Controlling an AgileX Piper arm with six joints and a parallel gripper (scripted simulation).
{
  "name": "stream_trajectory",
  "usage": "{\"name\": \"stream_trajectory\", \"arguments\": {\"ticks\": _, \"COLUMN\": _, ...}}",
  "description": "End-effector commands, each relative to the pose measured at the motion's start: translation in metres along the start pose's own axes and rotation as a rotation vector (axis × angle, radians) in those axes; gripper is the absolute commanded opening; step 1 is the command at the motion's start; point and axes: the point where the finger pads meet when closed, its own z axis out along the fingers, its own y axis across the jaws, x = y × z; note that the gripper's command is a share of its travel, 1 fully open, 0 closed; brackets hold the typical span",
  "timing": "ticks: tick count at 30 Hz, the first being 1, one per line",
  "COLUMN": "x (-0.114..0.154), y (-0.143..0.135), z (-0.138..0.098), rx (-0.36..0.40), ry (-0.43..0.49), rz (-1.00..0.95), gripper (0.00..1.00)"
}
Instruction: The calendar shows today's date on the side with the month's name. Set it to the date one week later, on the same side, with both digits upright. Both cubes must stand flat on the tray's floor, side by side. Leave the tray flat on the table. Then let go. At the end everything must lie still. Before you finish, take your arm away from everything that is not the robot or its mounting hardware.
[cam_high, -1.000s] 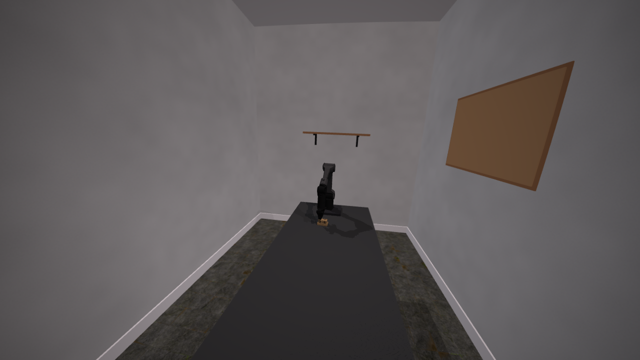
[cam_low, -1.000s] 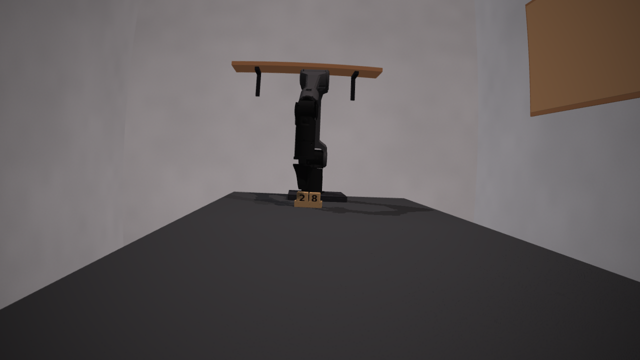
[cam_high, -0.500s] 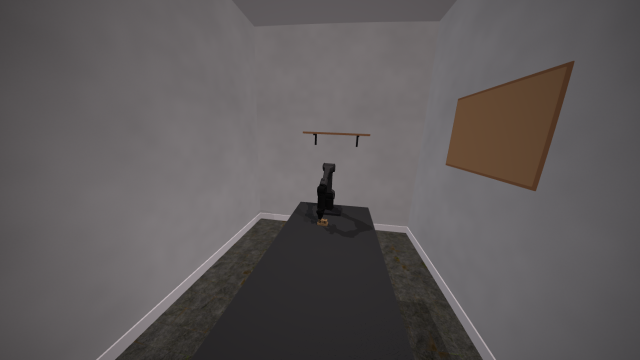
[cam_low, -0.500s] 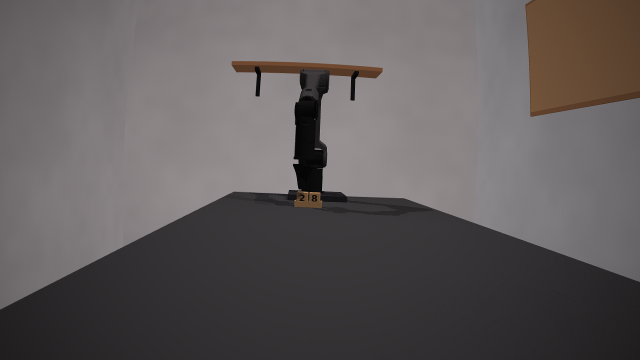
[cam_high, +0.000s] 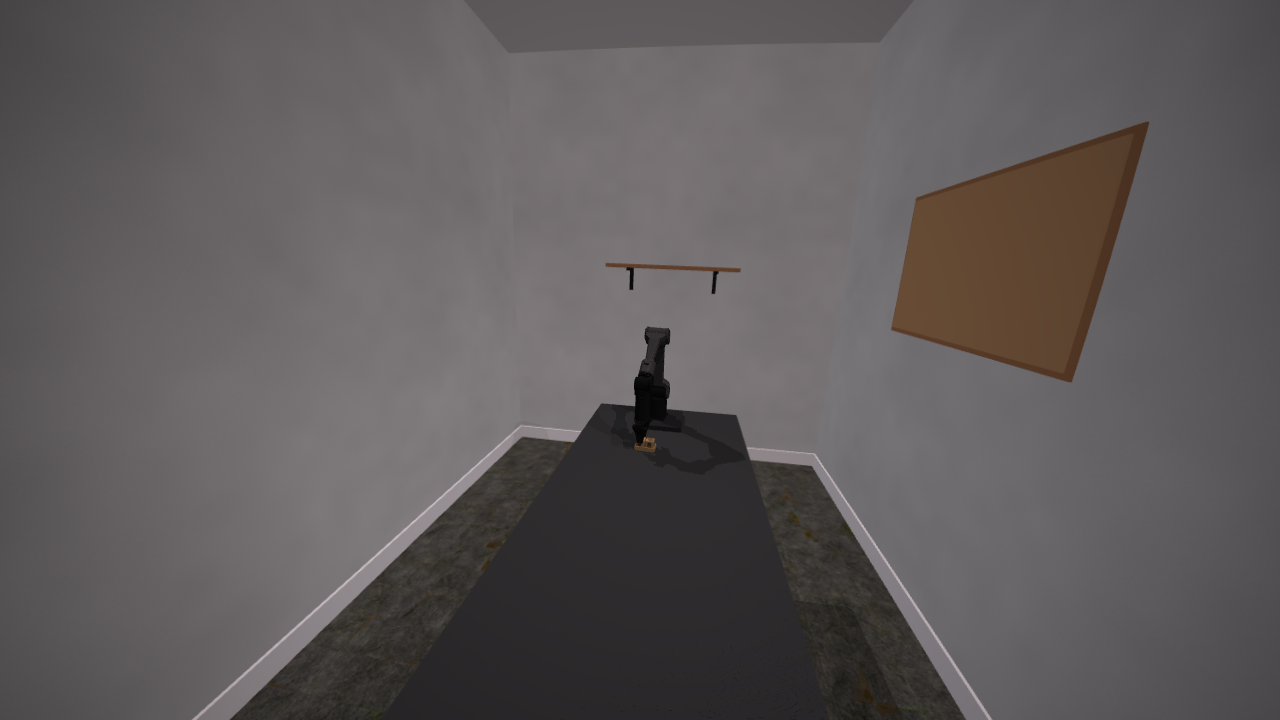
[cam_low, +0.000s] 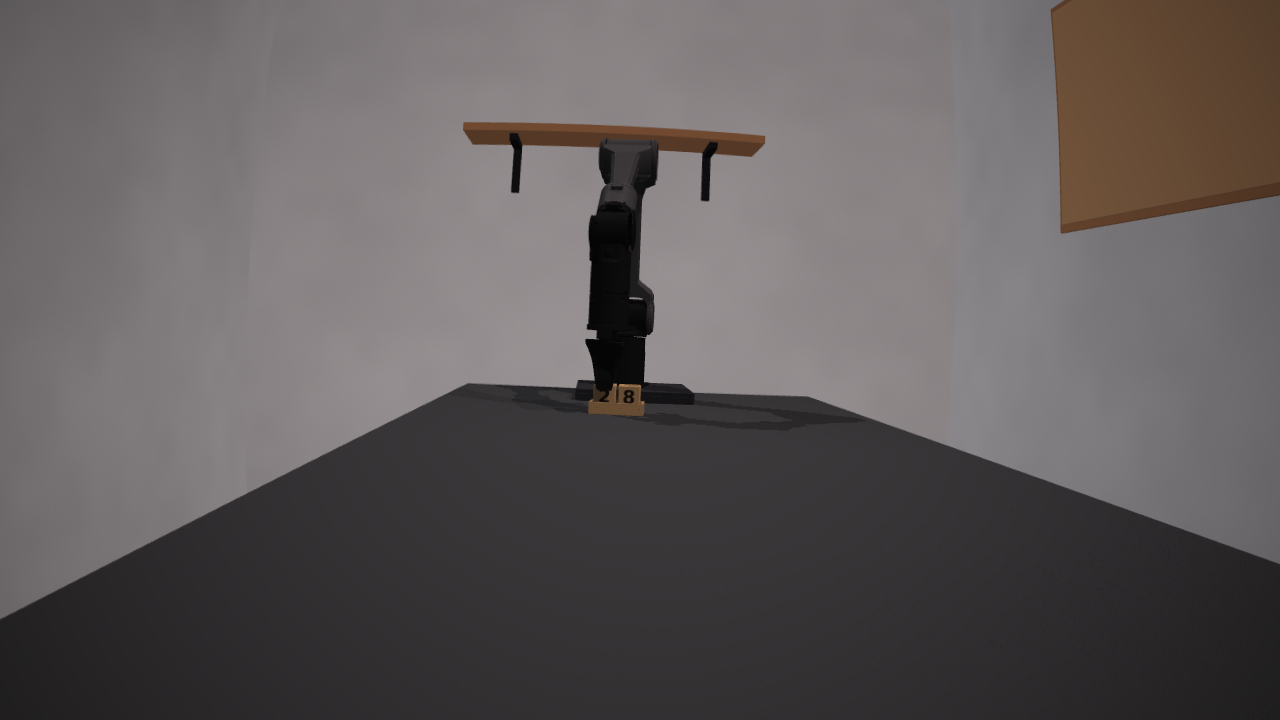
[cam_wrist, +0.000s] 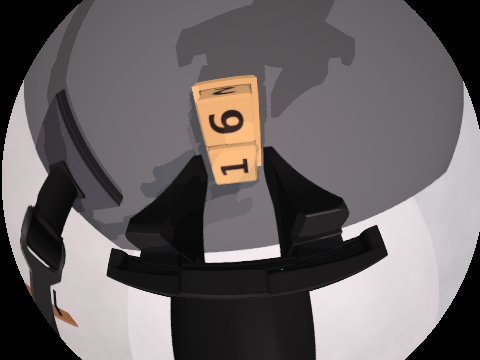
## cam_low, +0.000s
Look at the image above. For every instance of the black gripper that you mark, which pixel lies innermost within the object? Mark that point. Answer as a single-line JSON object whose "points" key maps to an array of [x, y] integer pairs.
{"points": [[609, 311]]}

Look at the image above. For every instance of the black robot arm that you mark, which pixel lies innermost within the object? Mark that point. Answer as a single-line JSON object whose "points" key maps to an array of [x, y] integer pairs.
{"points": [[615, 243]]}

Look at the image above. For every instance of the tan rectangular tray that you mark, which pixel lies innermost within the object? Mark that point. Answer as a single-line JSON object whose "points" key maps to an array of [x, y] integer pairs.
{"points": [[609, 408]]}

